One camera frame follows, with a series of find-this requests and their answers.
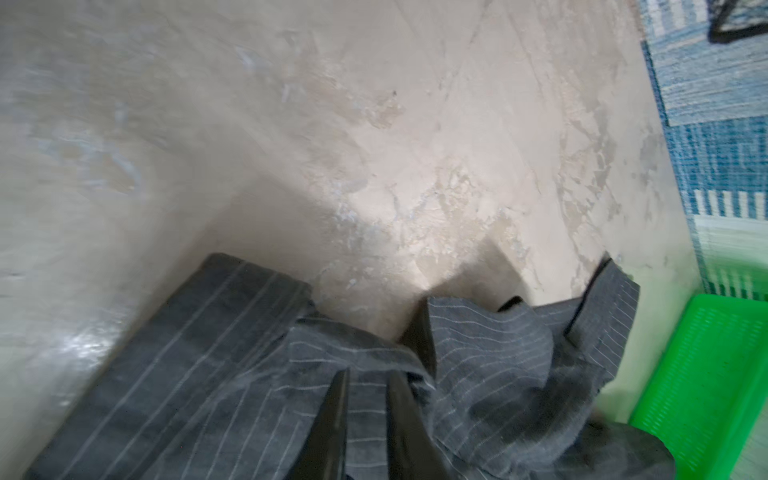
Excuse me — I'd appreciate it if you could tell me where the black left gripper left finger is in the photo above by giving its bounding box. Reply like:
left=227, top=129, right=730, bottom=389
left=286, top=369, right=350, bottom=480

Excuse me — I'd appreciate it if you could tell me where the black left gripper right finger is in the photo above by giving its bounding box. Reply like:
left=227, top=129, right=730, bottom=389
left=386, top=370, right=450, bottom=480

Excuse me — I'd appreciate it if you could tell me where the dark pinstriped long sleeve shirt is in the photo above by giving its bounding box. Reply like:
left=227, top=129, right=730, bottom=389
left=25, top=254, right=676, bottom=479

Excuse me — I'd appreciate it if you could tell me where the green plastic basket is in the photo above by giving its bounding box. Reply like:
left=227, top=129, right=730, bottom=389
left=629, top=294, right=767, bottom=479

